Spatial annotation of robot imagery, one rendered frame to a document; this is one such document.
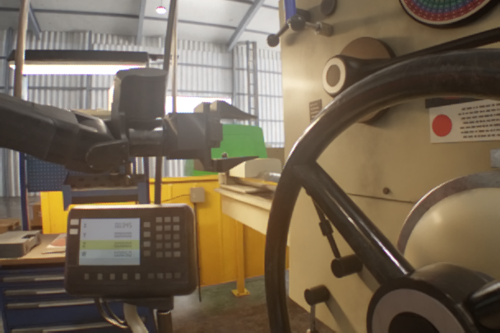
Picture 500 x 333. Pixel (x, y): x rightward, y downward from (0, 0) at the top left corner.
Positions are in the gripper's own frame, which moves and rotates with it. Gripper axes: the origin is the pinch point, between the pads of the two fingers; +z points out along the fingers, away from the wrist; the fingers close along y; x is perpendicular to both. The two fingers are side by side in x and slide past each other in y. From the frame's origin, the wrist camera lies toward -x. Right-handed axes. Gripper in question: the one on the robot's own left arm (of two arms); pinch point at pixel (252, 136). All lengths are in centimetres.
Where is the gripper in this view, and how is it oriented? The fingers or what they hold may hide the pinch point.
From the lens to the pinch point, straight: 48.0
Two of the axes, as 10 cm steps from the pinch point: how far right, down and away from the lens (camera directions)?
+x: -4.0, 0.1, 9.2
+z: 9.2, -0.2, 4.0
